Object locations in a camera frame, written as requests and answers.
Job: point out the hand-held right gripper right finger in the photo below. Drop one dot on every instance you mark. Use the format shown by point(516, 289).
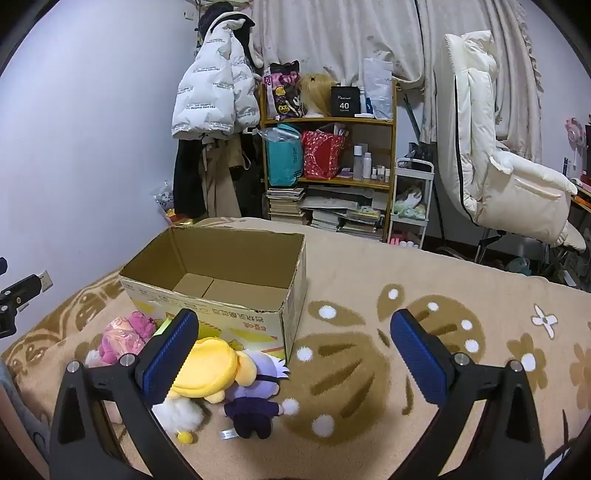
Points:
point(420, 360)

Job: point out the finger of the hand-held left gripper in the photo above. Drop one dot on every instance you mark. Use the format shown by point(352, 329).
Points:
point(9, 318)

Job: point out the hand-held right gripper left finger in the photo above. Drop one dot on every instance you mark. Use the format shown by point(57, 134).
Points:
point(171, 355)

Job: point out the yellow plush toy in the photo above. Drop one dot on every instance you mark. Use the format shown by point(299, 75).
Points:
point(207, 364)

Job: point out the pink plush toy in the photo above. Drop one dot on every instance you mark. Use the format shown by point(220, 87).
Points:
point(144, 325)

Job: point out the white fluffy plush toy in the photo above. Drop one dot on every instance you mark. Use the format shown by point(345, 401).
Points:
point(180, 413)

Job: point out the purple-dressed plush doll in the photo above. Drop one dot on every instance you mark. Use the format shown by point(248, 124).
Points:
point(251, 410)

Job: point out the cardboard box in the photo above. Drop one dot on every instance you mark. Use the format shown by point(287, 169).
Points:
point(231, 258)

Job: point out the person's left forearm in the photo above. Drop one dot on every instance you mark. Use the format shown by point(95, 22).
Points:
point(21, 415)

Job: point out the green tissue packet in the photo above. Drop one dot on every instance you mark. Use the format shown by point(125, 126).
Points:
point(162, 326)

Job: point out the beige printed blanket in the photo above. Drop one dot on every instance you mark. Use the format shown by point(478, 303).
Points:
point(351, 277)

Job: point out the pink and white bottles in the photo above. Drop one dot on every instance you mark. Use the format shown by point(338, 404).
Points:
point(397, 240)

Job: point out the teal plush toy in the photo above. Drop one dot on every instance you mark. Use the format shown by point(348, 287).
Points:
point(519, 265)

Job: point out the red and yellow packet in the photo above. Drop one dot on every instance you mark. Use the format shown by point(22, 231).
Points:
point(178, 217)

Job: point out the clear plastic bag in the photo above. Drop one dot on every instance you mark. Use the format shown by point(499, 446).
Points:
point(164, 198)

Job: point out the plush toys in cart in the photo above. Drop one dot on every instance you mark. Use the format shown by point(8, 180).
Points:
point(408, 198)

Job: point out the black hanging coat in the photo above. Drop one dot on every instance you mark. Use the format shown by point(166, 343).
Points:
point(189, 184)

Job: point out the stack of books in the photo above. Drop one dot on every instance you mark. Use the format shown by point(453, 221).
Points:
point(323, 217)

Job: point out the beige hanging coat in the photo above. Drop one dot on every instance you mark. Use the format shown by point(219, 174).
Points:
point(221, 184)

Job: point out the white trolley cart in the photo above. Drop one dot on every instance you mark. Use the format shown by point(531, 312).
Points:
point(414, 173)

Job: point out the dark hanging garment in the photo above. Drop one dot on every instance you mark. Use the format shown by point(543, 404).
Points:
point(251, 184)

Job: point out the row of cosmetic bottles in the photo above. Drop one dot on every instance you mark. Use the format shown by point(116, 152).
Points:
point(358, 161)

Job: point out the black bag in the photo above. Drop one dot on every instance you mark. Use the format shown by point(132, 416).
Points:
point(420, 150)

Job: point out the cream reclining chair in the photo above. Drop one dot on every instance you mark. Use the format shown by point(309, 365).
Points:
point(489, 161)

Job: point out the teal shopping bag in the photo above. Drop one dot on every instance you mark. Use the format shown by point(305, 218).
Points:
point(284, 161)

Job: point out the red patterned bag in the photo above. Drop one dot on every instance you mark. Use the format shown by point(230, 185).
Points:
point(321, 157)

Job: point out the wooden desk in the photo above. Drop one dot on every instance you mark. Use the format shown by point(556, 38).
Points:
point(582, 198)

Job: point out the wooden shelf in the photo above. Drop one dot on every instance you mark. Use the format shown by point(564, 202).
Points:
point(328, 121)

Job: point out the black box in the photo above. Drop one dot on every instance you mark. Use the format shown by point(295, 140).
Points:
point(344, 104)

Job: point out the pink desk fan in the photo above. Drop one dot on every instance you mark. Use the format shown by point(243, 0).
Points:
point(575, 134)

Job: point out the white puffer jacket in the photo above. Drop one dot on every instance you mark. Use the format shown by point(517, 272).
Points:
point(212, 83)

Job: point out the white plastic bag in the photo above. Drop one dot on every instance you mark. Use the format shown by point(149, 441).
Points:
point(378, 87)

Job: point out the purple patterned bag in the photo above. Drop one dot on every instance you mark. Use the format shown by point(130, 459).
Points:
point(281, 92)

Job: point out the blonde wig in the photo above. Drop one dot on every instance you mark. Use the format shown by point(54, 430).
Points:
point(316, 92)

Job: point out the beige curtain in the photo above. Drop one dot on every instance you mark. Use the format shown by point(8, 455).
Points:
point(332, 32)

